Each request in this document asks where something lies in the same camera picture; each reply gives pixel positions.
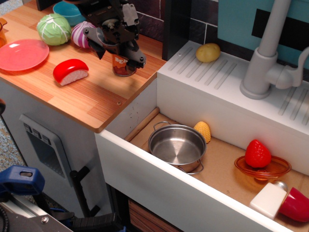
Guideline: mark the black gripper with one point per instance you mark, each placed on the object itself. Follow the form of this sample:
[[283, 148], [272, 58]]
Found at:
[[116, 31]]

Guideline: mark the orange beans can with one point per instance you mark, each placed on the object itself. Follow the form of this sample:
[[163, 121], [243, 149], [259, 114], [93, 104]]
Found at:
[[119, 66]]

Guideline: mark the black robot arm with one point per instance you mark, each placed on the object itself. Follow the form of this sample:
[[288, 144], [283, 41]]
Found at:
[[117, 28]]

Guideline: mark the stainless steel pot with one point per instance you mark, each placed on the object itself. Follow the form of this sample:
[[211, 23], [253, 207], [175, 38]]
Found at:
[[178, 145]]

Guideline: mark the purple striped toy onion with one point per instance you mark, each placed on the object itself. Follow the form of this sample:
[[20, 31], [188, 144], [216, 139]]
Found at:
[[77, 34]]

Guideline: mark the red white toy sushi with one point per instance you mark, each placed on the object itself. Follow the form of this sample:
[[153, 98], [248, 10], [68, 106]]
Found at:
[[70, 71]]

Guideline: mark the green toy cabbage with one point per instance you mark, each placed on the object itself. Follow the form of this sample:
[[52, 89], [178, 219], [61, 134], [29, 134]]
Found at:
[[54, 29]]

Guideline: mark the teal plastic bowl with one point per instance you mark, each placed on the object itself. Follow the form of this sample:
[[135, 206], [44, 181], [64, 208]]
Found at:
[[69, 12]]

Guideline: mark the yellow toy potato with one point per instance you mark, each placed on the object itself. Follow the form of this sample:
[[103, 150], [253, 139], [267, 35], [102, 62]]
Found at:
[[208, 52]]

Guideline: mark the pink plastic plate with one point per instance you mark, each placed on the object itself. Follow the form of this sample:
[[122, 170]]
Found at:
[[23, 54]]

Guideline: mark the yellow toy corn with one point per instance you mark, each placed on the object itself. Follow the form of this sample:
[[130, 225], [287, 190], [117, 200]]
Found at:
[[204, 130]]

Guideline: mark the orange transparent cup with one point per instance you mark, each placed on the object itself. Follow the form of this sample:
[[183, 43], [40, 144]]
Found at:
[[3, 41]]

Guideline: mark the grey toy faucet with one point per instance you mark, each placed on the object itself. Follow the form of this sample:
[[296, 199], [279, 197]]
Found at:
[[263, 70]]

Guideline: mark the wooden drawer front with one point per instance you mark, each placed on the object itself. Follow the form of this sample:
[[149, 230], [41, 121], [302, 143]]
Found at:
[[147, 221]]

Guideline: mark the red toy strawberry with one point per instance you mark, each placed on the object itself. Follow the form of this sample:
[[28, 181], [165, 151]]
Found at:
[[257, 155]]

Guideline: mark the orange transparent dish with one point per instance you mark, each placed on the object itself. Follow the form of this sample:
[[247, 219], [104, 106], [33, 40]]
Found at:
[[275, 169]]

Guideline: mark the white salt shaker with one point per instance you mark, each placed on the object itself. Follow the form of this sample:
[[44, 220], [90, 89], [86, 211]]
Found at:
[[268, 201]]

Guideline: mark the red plastic cup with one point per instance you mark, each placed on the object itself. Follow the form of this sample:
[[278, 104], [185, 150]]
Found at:
[[295, 206]]

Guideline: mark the black oven door handle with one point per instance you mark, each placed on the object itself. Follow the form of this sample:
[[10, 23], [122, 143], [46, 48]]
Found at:
[[76, 178]]

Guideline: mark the aluminium frame plate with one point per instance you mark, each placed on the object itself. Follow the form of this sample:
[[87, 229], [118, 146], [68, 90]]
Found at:
[[18, 214]]

